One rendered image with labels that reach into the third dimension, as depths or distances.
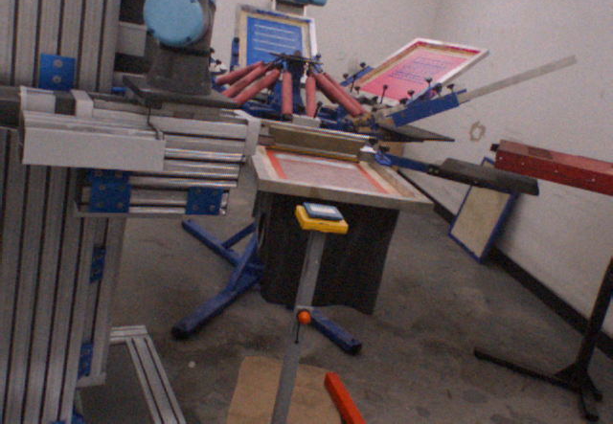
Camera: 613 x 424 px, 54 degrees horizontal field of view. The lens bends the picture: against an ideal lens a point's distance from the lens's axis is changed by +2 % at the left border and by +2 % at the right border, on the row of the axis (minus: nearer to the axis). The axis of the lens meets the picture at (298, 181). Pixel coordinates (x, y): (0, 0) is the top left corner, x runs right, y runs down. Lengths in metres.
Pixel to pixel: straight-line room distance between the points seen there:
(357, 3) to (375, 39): 0.44
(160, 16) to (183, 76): 0.18
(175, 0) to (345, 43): 5.47
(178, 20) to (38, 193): 0.61
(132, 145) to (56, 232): 0.45
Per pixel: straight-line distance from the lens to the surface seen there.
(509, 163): 2.82
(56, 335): 1.77
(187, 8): 1.23
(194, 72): 1.39
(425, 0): 6.91
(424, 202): 1.96
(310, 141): 2.40
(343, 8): 6.63
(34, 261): 1.66
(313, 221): 1.62
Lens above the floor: 1.44
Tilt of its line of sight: 14 degrees down
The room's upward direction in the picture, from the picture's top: 11 degrees clockwise
